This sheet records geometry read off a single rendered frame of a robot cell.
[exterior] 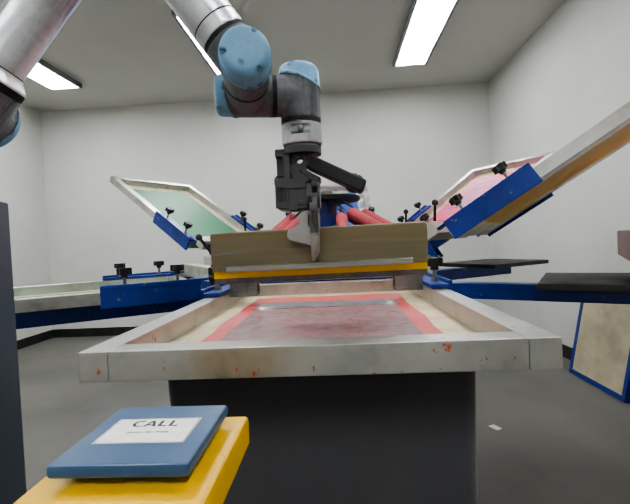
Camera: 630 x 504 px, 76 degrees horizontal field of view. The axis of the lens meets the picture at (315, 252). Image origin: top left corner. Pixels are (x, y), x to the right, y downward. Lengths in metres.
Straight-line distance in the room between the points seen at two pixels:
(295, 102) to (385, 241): 0.30
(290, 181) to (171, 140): 5.07
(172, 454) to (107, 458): 0.04
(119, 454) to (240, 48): 0.51
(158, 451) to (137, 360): 0.24
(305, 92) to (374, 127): 4.66
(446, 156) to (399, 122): 0.73
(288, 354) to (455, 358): 0.20
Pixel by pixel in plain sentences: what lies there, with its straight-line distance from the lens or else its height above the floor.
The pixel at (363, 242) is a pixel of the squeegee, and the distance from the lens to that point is 0.76.
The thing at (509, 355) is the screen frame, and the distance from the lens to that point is 0.54.
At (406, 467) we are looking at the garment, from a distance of 0.67.
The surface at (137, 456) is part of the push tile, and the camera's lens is 0.34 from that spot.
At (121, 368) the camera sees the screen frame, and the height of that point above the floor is 0.97.
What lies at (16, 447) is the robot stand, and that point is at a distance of 0.86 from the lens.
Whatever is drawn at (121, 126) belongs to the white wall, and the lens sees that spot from 6.11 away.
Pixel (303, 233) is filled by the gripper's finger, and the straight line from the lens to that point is 0.74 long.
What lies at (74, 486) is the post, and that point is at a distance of 0.36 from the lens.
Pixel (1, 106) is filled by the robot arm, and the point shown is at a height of 1.36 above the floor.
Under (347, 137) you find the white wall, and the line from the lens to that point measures 5.38.
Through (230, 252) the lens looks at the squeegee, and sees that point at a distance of 0.78.
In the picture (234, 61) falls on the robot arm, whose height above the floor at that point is 1.37.
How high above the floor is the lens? 1.11
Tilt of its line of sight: 1 degrees down
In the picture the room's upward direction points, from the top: 3 degrees counter-clockwise
